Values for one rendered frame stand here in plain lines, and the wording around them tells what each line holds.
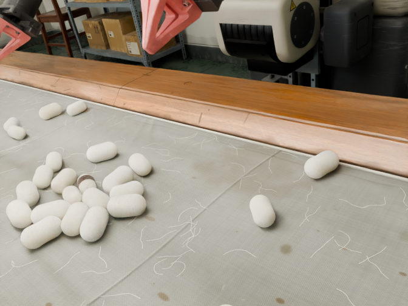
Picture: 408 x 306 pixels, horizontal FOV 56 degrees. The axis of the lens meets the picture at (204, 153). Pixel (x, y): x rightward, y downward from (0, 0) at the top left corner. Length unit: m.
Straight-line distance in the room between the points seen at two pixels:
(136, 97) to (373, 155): 0.36
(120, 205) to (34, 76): 0.55
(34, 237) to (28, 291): 0.05
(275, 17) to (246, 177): 0.57
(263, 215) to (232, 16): 0.73
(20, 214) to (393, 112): 0.39
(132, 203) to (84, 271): 0.07
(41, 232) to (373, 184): 0.30
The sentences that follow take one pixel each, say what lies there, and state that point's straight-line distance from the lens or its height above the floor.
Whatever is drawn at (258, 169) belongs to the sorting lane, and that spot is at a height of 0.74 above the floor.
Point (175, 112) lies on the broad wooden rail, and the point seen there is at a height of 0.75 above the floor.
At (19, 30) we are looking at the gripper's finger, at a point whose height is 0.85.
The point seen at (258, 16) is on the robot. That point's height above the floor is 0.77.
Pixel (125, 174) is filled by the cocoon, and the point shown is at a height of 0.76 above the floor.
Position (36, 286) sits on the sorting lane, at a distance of 0.35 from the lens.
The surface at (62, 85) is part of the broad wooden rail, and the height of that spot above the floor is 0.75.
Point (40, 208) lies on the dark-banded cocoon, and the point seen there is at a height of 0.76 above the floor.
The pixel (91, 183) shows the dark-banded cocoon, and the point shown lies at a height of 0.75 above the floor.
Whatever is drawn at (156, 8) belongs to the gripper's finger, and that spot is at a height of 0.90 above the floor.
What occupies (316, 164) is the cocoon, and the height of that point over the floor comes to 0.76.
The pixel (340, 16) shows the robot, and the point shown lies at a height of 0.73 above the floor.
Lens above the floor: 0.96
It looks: 30 degrees down
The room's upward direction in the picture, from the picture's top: 11 degrees counter-clockwise
